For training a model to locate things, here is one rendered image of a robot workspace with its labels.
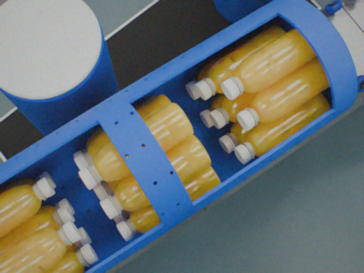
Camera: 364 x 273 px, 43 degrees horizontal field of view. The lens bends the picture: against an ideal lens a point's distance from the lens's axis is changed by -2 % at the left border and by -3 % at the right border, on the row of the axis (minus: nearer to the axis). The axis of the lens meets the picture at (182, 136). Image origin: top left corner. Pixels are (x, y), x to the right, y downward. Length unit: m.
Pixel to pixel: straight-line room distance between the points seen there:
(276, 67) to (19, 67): 0.57
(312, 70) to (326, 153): 1.24
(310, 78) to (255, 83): 0.12
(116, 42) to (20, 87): 1.05
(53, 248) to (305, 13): 0.64
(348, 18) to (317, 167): 0.97
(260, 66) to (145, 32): 1.25
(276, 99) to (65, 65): 0.47
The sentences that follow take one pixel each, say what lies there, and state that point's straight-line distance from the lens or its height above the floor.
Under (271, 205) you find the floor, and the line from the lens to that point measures 2.08.
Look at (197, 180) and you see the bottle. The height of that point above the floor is 1.11.
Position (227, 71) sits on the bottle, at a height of 1.14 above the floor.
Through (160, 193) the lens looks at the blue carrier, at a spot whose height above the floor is 1.20.
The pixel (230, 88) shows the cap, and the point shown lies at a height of 1.19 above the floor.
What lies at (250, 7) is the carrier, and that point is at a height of 0.31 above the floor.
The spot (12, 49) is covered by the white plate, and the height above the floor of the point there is 1.04.
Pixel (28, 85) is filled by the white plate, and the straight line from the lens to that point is 1.10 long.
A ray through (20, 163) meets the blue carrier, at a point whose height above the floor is 1.20.
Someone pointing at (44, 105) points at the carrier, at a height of 1.00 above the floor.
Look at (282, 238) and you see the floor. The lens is 2.08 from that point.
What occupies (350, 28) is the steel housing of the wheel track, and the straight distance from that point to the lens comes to 1.33.
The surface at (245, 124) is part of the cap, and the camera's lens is 0.94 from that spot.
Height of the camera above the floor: 2.02
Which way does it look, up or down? 75 degrees down
